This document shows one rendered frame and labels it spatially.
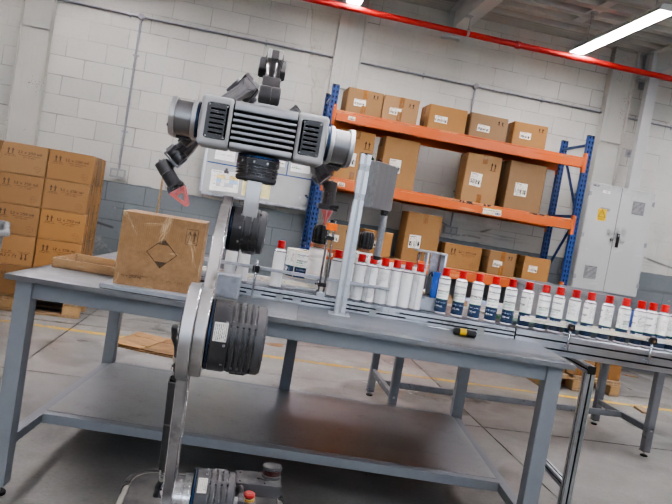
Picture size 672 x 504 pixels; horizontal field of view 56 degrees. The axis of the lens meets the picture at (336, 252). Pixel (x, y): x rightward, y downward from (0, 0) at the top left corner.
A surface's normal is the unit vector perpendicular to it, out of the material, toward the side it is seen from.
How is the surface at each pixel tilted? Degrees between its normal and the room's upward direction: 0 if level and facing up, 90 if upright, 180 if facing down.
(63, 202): 91
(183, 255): 90
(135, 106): 90
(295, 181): 90
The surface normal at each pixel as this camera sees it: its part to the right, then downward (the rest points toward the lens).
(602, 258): 0.14, 0.07
